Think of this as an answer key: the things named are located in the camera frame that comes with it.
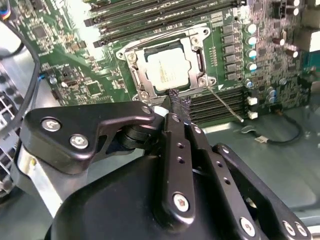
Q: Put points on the silver CPU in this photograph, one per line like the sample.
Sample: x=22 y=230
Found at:
x=167 y=67

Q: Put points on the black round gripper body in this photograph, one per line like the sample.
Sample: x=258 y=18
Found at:
x=112 y=212

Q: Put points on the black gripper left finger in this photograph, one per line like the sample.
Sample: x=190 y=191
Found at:
x=100 y=117

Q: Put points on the metal socket cover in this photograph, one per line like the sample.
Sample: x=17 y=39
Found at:
x=142 y=62

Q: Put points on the metal locking lever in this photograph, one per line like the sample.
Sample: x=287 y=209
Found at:
x=226 y=105
x=163 y=38

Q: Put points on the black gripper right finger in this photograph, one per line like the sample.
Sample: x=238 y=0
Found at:
x=208 y=152

